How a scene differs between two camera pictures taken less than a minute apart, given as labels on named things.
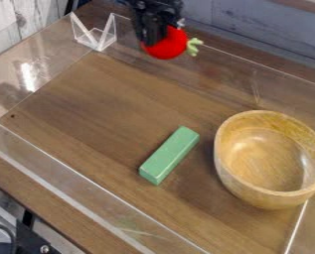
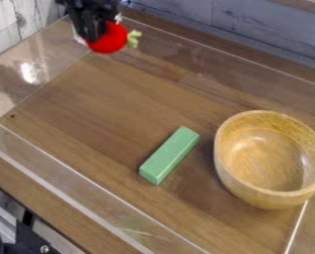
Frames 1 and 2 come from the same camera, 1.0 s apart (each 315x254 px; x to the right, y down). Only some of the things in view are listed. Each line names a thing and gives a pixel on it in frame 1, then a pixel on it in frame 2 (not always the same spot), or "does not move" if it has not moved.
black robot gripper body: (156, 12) → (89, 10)
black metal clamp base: (28, 241) does not move
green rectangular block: (169, 154) does not move
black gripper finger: (150, 28) → (89, 20)
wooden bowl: (269, 158) does not move
